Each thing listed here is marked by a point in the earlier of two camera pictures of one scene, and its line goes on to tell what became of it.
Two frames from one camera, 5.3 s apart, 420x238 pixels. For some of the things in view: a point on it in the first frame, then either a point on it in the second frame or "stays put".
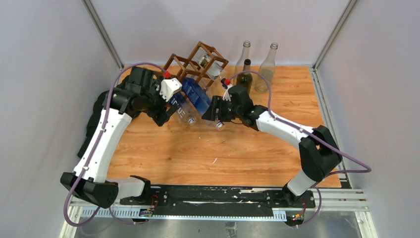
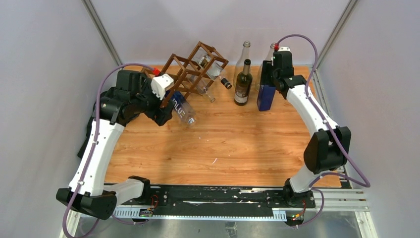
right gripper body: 226,110 -> 269,75
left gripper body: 154,109 stays put
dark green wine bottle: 245,79 stays put
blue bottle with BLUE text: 184,110 stays put
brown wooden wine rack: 202,65 stays put
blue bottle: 200,99 -> 265,97
